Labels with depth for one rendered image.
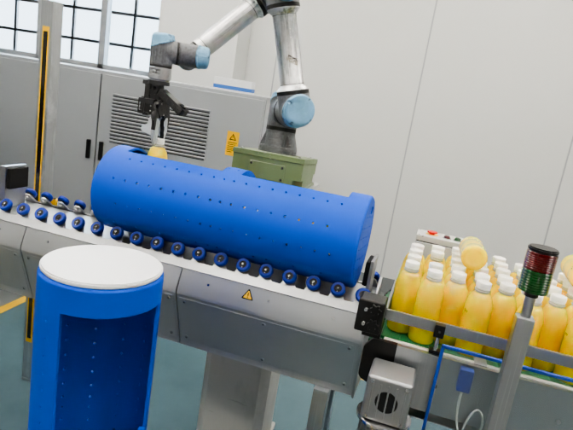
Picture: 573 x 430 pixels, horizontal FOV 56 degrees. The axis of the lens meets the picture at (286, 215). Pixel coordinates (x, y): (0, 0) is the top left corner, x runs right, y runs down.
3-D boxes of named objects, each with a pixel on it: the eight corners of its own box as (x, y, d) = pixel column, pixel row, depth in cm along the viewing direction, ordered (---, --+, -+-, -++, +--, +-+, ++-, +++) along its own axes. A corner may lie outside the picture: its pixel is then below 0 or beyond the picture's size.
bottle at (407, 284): (414, 335, 149) (429, 272, 145) (390, 334, 148) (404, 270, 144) (406, 324, 156) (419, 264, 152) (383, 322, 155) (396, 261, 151)
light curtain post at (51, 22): (31, 373, 259) (51, 2, 222) (41, 376, 258) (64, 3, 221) (20, 379, 254) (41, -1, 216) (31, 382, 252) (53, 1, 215)
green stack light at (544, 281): (515, 282, 121) (520, 262, 120) (545, 289, 119) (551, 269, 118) (518, 291, 115) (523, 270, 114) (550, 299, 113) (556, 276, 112)
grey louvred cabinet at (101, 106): (5, 238, 437) (14, 55, 405) (257, 299, 393) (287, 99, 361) (-50, 254, 385) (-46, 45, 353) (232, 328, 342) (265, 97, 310)
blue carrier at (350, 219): (130, 223, 201) (144, 148, 198) (361, 281, 178) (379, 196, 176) (83, 228, 173) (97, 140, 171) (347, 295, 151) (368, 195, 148)
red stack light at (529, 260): (520, 262, 120) (525, 245, 119) (551, 269, 118) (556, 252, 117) (523, 269, 114) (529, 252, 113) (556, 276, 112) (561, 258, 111)
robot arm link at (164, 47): (178, 35, 175) (152, 30, 172) (175, 69, 177) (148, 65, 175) (176, 36, 182) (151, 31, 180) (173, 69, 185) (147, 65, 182)
